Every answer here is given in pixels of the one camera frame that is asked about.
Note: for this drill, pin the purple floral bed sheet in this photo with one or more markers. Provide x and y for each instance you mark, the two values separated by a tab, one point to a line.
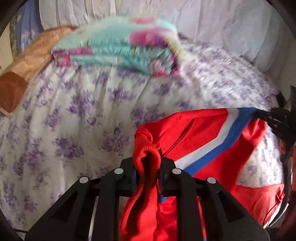
80	121

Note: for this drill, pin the blue patterned hanging cloth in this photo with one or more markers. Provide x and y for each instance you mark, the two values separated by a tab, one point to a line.
28	24

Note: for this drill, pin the orange brown pillow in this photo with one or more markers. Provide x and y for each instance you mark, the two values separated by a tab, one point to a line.
22	71

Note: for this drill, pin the red track pants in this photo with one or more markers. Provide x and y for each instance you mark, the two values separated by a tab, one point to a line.
205	143

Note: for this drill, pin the white wall curtain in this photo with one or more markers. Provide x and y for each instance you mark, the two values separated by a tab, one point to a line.
253	30

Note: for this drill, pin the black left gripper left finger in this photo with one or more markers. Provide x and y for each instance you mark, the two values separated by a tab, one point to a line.
88	210

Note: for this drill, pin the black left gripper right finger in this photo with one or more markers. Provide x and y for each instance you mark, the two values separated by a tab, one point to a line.
206	210

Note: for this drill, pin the folded teal pink blanket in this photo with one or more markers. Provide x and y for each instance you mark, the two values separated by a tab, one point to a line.
148	45

